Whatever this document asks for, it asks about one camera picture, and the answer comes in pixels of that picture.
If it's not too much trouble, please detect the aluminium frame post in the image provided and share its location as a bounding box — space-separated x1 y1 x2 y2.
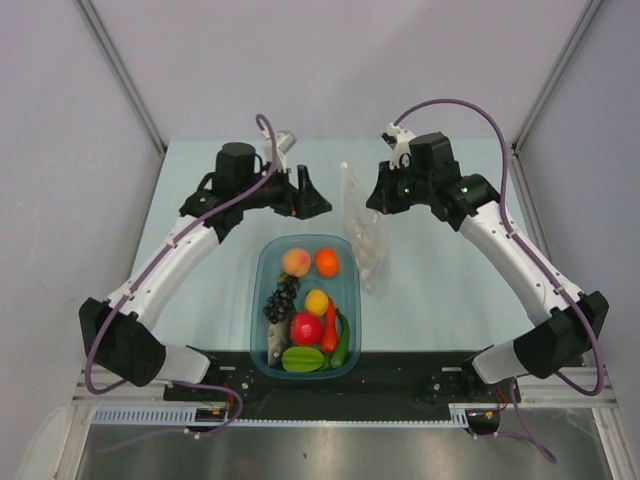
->
512 0 608 153
73 0 168 159

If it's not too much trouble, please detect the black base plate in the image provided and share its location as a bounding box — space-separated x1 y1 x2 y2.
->
164 349 522 422

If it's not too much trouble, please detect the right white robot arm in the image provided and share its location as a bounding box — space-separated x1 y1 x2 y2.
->
366 125 609 401

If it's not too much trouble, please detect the white cable duct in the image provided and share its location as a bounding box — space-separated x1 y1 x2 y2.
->
92 405 469 429

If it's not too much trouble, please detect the red apple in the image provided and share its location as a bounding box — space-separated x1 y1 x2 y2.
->
290 312 323 347

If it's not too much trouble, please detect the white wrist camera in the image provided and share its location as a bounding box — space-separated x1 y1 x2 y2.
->
381 123 415 170
262 130 297 172

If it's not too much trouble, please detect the dark grape bunch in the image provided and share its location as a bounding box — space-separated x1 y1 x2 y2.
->
263 274 300 324

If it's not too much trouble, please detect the green star fruit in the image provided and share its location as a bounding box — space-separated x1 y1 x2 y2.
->
281 346 325 373

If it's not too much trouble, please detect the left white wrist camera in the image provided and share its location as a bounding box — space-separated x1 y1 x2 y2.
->
262 130 297 172

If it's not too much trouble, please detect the orange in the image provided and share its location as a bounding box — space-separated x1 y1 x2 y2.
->
314 248 341 278

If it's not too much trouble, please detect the right aluminium frame post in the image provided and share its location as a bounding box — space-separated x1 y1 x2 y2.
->
512 0 608 153

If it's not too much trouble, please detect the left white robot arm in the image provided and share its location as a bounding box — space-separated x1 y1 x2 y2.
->
79 142 332 400

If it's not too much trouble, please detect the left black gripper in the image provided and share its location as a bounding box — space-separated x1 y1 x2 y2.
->
238 160 331 220

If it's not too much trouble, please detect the grey toy fish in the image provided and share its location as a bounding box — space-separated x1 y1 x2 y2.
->
267 320 291 367

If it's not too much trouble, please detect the clear zip top bag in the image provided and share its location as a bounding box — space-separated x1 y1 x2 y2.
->
340 162 390 297

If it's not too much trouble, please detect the red chili pepper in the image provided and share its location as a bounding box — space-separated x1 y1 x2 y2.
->
320 298 339 353

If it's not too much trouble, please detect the peach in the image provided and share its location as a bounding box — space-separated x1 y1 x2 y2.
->
282 248 312 278

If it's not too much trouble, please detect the green cucumber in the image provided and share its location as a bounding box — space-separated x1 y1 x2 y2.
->
330 310 351 369

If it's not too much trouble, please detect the blue transparent plastic bin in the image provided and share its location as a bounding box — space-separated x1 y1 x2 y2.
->
250 234 361 380

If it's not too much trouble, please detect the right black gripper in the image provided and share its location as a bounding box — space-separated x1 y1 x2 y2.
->
367 158 434 215

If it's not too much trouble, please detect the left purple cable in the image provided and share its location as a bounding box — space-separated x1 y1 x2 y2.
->
83 114 244 454

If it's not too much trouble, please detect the left aluminium frame post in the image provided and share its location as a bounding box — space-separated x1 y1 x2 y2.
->
73 0 168 159

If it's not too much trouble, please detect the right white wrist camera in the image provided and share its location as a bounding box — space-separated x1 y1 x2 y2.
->
381 123 415 170

